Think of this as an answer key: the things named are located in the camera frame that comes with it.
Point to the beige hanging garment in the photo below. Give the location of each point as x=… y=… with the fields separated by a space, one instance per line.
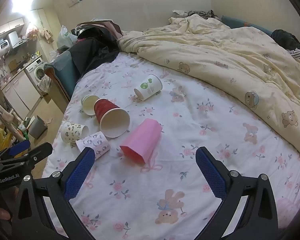
x=47 y=35

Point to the grey trash bin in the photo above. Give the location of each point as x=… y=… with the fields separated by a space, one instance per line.
x=37 y=127

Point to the red paper cup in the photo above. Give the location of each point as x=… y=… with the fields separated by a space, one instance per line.
x=110 y=118

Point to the white washing machine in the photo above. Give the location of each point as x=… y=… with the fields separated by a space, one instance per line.
x=36 y=73

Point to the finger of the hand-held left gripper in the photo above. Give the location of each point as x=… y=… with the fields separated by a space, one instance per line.
x=20 y=147
x=41 y=153

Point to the black garment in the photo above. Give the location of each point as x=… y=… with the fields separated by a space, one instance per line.
x=95 y=51

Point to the dark patterned cloth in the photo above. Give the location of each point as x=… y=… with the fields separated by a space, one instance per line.
x=202 y=14

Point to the blue padded headboard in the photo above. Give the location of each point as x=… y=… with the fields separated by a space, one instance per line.
x=242 y=22

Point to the white wall cabinets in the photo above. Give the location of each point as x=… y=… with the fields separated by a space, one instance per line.
x=8 y=27

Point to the person's left hand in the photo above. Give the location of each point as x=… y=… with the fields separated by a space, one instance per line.
x=0 y=213

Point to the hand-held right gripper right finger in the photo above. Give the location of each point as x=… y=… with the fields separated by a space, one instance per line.
x=211 y=172

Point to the striped garment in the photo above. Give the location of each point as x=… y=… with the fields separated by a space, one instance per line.
x=297 y=53

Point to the white cup with pink print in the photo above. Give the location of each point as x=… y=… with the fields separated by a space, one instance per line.
x=96 y=142

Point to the white cup with green print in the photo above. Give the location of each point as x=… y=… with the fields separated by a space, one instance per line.
x=148 y=87

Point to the cream bear-print duvet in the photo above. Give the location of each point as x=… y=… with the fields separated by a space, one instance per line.
x=215 y=55

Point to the dark green garment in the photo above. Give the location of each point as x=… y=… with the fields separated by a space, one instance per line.
x=286 y=38

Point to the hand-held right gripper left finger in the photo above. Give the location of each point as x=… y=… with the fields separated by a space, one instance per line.
x=78 y=173

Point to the pink plastic cup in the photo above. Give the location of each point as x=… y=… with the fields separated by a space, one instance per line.
x=142 y=141

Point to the white cup with black print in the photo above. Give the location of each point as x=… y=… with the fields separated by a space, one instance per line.
x=72 y=131

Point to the white floral bed sheet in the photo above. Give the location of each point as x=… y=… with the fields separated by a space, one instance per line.
x=190 y=120

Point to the plain cream paper cup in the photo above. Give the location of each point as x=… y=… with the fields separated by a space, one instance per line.
x=88 y=105

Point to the white range hood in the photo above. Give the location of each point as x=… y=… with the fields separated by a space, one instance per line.
x=14 y=40

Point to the teal padded bed frame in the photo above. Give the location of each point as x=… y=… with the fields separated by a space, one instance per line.
x=63 y=71

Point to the brown garment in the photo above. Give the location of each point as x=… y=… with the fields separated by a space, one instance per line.
x=110 y=26

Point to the light hanging towel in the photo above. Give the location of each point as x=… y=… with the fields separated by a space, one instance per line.
x=45 y=84

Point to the pink hanging garment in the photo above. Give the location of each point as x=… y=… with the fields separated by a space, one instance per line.
x=32 y=32

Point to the white kitchen base cabinets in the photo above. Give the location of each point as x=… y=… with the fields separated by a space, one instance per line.
x=20 y=92

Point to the white plastic bag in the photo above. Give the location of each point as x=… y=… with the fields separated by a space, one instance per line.
x=65 y=38

